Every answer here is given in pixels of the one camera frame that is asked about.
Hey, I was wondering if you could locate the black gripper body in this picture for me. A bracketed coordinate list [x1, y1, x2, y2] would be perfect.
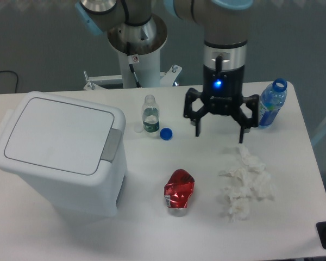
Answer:
[202, 66, 245, 115]

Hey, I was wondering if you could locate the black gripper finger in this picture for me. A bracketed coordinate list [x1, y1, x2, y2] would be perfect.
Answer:
[183, 87, 207, 137]
[234, 94, 260, 144]

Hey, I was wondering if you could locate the white plastic trash can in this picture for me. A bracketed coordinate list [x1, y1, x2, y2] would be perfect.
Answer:
[0, 91, 127, 217]

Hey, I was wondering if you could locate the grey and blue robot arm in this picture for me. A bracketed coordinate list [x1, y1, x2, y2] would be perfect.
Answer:
[76, 1, 259, 134]

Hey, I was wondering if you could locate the crushed red can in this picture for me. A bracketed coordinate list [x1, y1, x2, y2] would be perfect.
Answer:
[164, 169, 195, 217]

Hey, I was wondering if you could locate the blue plastic water bottle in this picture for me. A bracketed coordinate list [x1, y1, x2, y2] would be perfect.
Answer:
[259, 78, 287, 128]

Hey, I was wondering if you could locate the clear bottle green label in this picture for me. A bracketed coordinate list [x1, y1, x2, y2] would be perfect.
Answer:
[141, 95, 160, 137]

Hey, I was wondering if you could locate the blue bottle cap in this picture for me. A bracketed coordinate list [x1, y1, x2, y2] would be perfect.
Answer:
[160, 127, 173, 141]

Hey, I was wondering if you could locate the crumpled white tissue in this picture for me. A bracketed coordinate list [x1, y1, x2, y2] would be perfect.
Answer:
[218, 144, 275, 221]

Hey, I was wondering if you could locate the white bottle cap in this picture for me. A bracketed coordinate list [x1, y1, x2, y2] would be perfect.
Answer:
[134, 125, 143, 133]

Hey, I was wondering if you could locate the black cable on floor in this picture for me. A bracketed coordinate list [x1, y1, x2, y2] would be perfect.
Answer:
[0, 70, 19, 94]

